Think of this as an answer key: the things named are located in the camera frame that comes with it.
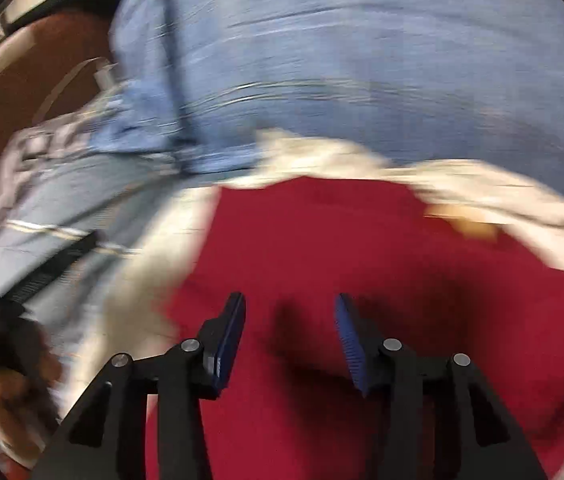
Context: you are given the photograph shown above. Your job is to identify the grey striped pillow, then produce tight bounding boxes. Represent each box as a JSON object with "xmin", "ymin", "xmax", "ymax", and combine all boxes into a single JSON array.
[{"xmin": 0, "ymin": 152, "xmax": 190, "ymax": 323}]

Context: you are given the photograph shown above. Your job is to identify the grey crumpled cloth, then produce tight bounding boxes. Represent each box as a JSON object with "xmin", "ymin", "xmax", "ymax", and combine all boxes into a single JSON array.
[{"xmin": 0, "ymin": 85, "xmax": 130, "ymax": 201}]

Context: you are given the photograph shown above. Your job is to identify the red garment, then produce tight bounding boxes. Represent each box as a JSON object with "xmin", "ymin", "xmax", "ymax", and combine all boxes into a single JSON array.
[{"xmin": 144, "ymin": 180, "xmax": 564, "ymax": 480}]

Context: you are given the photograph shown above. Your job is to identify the cream patterned pillow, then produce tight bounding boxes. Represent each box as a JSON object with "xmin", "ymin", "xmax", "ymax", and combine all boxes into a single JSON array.
[{"xmin": 56, "ymin": 129, "xmax": 564, "ymax": 413}]

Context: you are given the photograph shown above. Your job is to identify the white charger with cable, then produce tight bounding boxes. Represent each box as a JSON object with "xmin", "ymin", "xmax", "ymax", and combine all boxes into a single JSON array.
[{"xmin": 36, "ymin": 56, "xmax": 118, "ymax": 126}]

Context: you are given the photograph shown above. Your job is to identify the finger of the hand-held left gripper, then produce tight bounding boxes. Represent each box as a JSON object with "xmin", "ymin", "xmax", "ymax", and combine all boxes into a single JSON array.
[{"xmin": 0, "ymin": 230, "xmax": 100, "ymax": 307}]

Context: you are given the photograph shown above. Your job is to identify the blue plaid pillow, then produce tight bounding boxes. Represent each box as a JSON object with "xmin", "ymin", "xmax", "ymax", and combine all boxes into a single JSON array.
[{"xmin": 86, "ymin": 0, "xmax": 564, "ymax": 211}]

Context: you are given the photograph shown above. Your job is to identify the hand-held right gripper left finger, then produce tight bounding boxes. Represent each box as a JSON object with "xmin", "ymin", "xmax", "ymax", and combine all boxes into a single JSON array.
[{"xmin": 29, "ymin": 291, "xmax": 247, "ymax": 480}]

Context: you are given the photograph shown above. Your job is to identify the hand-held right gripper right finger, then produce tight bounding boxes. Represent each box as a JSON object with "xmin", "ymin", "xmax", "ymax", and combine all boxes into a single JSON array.
[{"xmin": 334, "ymin": 292, "xmax": 548, "ymax": 480}]

